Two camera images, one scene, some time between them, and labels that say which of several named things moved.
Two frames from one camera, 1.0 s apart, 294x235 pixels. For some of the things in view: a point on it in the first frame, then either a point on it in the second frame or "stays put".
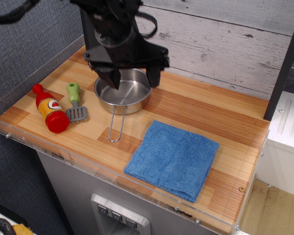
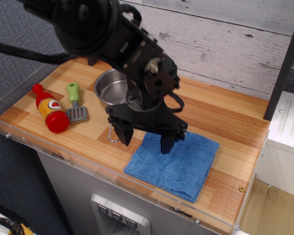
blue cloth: (172, 160) stays put
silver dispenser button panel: (111, 218) stays put
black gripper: (120, 48) -> (146, 112)
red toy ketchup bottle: (55, 118) stays put
